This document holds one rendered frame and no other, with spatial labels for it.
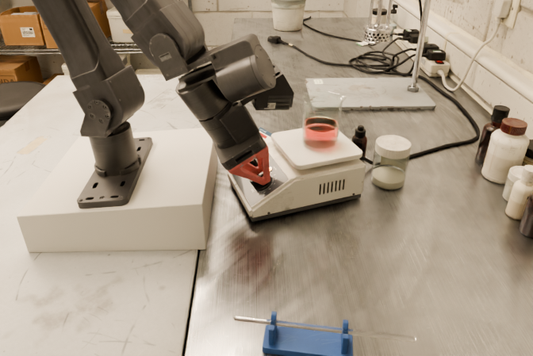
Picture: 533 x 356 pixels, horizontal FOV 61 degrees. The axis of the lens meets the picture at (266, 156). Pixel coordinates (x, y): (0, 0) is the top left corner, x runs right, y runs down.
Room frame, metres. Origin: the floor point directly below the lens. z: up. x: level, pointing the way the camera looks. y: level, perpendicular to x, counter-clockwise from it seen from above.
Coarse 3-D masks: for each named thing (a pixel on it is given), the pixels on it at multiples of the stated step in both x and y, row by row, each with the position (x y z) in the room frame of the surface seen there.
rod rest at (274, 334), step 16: (272, 336) 0.34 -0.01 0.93; (288, 336) 0.35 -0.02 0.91; (304, 336) 0.35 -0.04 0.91; (320, 336) 0.35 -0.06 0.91; (336, 336) 0.35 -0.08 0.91; (352, 336) 0.35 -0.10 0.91; (272, 352) 0.33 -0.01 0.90; (288, 352) 0.33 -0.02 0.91; (304, 352) 0.33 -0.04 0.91; (320, 352) 0.33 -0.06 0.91; (336, 352) 0.33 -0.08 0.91; (352, 352) 0.33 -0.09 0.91
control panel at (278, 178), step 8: (272, 160) 0.65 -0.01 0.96; (272, 168) 0.63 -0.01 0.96; (280, 168) 0.63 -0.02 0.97; (272, 176) 0.62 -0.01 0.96; (280, 176) 0.61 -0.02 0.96; (240, 184) 0.63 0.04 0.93; (248, 184) 0.62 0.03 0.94; (272, 184) 0.60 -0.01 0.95; (280, 184) 0.59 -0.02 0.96; (248, 192) 0.60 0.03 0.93; (256, 192) 0.60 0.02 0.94; (264, 192) 0.59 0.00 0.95; (248, 200) 0.59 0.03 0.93; (256, 200) 0.58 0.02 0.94
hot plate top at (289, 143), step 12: (276, 132) 0.71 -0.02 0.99; (288, 132) 0.71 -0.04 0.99; (300, 132) 0.71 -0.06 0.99; (276, 144) 0.67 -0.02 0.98; (288, 144) 0.66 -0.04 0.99; (300, 144) 0.66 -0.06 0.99; (348, 144) 0.66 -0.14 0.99; (288, 156) 0.63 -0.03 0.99; (300, 156) 0.62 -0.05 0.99; (312, 156) 0.62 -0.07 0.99; (324, 156) 0.62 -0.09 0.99; (336, 156) 0.62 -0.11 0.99; (348, 156) 0.63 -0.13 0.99; (360, 156) 0.63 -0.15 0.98; (300, 168) 0.60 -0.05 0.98
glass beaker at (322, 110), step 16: (304, 96) 0.68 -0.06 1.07; (320, 96) 0.70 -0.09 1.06; (336, 96) 0.69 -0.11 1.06; (304, 112) 0.66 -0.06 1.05; (320, 112) 0.64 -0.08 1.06; (336, 112) 0.65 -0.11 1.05; (304, 128) 0.66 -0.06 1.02; (320, 128) 0.64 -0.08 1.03; (336, 128) 0.65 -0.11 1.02; (304, 144) 0.66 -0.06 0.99; (320, 144) 0.64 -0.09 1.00; (336, 144) 0.66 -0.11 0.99
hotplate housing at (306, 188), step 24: (288, 168) 0.62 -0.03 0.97; (312, 168) 0.62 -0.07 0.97; (336, 168) 0.62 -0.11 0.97; (360, 168) 0.63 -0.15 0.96; (240, 192) 0.62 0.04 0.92; (288, 192) 0.58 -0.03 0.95; (312, 192) 0.60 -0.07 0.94; (336, 192) 0.61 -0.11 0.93; (360, 192) 0.63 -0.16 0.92; (264, 216) 0.57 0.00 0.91
